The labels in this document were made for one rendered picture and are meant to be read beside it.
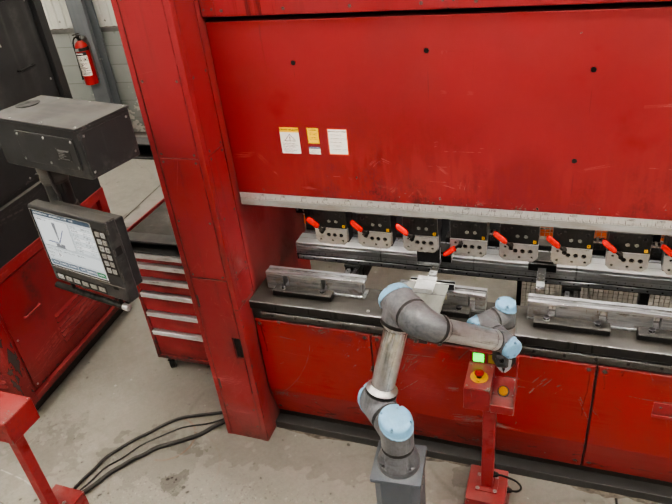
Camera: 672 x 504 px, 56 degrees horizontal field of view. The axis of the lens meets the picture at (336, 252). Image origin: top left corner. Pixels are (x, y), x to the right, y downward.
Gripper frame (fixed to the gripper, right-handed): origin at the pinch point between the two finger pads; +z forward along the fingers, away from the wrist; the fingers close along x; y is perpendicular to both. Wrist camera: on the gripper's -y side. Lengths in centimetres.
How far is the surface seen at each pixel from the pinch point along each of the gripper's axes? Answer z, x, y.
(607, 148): -80, -29, 38
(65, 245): -64, 167, -25
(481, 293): -9.9, 13.5, 33.9
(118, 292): -48, 144, -32
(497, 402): 13.2, 1.5, -5.0
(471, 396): 10.0, 11.6, -6.7
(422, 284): -14, 39, 32
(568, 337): -1.1, -23.2, 22.5
